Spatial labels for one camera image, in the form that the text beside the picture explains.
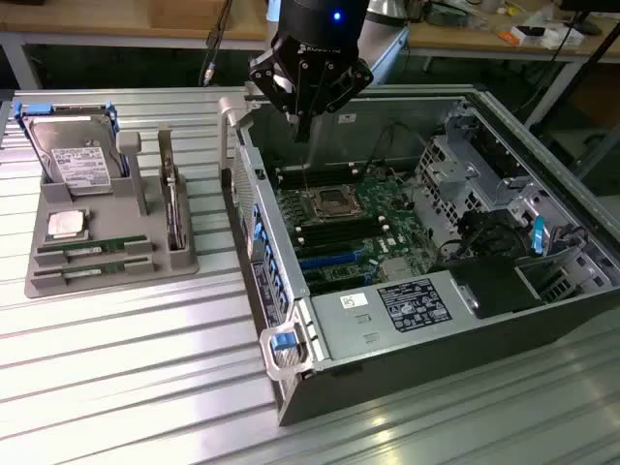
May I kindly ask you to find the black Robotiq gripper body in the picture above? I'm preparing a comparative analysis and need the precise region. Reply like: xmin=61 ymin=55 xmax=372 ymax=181
xmin=270 ymin=0 xmax=370 ymax=67

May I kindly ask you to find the green RAM stick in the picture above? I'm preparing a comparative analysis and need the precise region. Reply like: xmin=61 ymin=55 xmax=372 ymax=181
xmin=33 ymin=260 xmax=149 ymax=279
xmin=37 ymin=234 xmax=148 ymax=254

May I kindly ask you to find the black RAM slot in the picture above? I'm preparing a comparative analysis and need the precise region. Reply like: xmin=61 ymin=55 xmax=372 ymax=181
xmin=295 ymin=226 xmax=390 ymax=250
xmin=293 ymin=212 xmax=387 ymax=234
xmin=277 ymin=173 xmax=362 ymax=191
xmin=274 ymin=164 xmax=362 ymax=181

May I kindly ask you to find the brown cardboard box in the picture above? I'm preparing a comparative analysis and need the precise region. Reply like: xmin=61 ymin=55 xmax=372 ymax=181
xmin=146 ymin=0 xmax=233 ymax=30

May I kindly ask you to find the CPU socket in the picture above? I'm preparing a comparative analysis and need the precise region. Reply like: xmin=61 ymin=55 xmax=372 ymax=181
xmin=309 ymin=185 xmax=363 ymax=222

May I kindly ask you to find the wooden workbench with clutter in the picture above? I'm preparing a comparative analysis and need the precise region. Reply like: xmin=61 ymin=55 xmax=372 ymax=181
xmin=405 ymin=0 xmax=620 ymax=128

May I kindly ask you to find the silver metal disk bay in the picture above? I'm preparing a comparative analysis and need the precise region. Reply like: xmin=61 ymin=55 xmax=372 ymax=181
xmin=413 ymin=131 xmax=534 ymax=254

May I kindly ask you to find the green motherboard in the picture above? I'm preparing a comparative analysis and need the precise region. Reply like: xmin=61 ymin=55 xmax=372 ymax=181
xmin=272 ymin=162 xmax=437 ymax=297

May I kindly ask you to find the graphics card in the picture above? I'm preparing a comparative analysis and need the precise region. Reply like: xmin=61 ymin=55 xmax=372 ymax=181
xmin=157 ymin=124 xmax=190 ymax=253

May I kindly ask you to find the orange and white box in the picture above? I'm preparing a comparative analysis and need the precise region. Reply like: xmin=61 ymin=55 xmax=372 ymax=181
xmin=498 ymin=25 xmax=527 ymax=46

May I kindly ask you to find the blue expansion slot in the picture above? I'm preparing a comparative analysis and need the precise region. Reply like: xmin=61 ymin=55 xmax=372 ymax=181
xmin=296 ymin=251 xmax=365 ymax=272

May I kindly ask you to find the silver chipset heatsink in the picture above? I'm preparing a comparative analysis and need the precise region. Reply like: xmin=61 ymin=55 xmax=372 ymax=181
xmin=379 ymin=258 xmax=423 ymax=283

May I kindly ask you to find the silver hard disk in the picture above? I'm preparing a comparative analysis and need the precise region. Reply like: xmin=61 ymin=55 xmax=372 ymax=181
xmin=27 ymin=113 xmax=123 ymax=196

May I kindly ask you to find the grey parts rack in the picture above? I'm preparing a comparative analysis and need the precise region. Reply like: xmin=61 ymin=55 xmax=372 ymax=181
xmin=24 ymin=130 xmax=201 ymax=298

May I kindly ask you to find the white flat box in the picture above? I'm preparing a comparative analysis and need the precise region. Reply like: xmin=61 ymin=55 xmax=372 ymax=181
xmin=539 ymin=25 xmax=585 ymax=50

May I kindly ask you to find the blue disk caddy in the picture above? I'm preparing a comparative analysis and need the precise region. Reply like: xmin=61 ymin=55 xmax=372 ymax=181
xmin=13 ymin=100 xmax=132 ymax=183

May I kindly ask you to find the grey power supply unit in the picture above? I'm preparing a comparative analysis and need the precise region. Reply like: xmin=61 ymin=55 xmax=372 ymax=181
xmin=309 ymin=269 xmax=479 ymax=362

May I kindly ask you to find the black slanted pole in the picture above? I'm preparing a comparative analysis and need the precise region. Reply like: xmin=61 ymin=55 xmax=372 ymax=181
xmin=558 ymin=18 xmax=620 ymax=142

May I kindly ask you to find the blue plastic latch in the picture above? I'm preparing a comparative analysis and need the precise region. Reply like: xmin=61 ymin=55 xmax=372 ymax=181
xmin=529 ymin=216 xmax=548 ymax=256

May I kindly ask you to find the black fan shroud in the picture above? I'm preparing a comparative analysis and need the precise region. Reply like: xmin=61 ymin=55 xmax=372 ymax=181
xmin=447 ymin=256 xmax=544 ymax=321

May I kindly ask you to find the silver CPU chip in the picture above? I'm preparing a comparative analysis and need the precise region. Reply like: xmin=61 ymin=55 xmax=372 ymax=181
xmin=45 ymin=210 xmax=91 ymax=240

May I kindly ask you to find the open black PC case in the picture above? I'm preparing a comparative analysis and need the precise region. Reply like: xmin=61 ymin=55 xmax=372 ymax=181
xmin=218 ymin=84 xmax=620 ymax=427

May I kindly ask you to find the hanging black cable with plug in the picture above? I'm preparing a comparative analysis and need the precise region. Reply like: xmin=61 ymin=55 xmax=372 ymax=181
xmin=200 ymin=0 xmax=234 ymax=88

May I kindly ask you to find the thin black wire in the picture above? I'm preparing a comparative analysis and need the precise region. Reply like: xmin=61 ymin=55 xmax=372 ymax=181
xmin=366 ymin=122 xmax=430 ymax=171

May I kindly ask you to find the black wire bundle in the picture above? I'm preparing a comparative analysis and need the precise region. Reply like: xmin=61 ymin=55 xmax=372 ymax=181
xmin=434 ymin=207 xmax=525 ymax=273

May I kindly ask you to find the aluminium profile rail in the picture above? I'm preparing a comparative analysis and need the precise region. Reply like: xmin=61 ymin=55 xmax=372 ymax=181
xmin=477 ymin=86 xmax=620 ymax=234

